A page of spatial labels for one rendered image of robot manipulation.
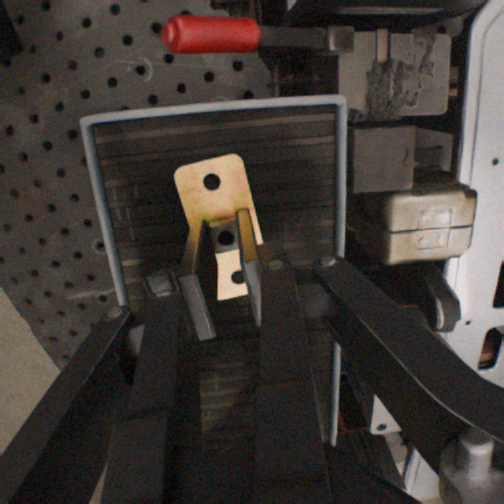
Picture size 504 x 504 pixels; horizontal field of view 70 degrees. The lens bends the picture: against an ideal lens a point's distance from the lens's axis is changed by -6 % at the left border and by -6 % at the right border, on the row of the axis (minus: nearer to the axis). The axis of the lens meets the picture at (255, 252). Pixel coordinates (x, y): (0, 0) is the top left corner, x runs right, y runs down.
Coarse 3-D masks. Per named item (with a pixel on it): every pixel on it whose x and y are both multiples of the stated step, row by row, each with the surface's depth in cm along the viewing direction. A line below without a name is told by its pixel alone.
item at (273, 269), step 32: (288, 288) 12; (288, 320) 11; (288, 352) 10; (288, 384) 8; (256, 416) 7; (288, 416) 7; (320, 416) 9; (256, 448) 7; (288, 448) 6; (320, 448) 6; (256, 480) 6; (288, 480) 6; (320, 480) 6
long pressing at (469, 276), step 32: (480, 32) 33; (480, 64) 34; (480, 96) 36; (480, 128) 37; (480, 160) 38; (480, 192) 40; (480, 224) 41; (480, 256) 43; (480, 288) 44; (480, 320) 46; (480, 352) 48; (416, 480) 58
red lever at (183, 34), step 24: (168, 24) 18; (192, 24) 18; (216, 24) 19; (240, 24) 20; (336, 24) 24; (192, 48) 19; (216, 48) 20; (240, 48) 21; (312, 48) 25; (336, 48) 24
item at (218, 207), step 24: (192, 168) 20; (216, 168) 20; (240, 168) 21; (192, 192) 21; (216, 192) 21; (240, 192) 21; (192, 216) 21; (216, 216) 21; (216, 240) 21; (240, 288) 23
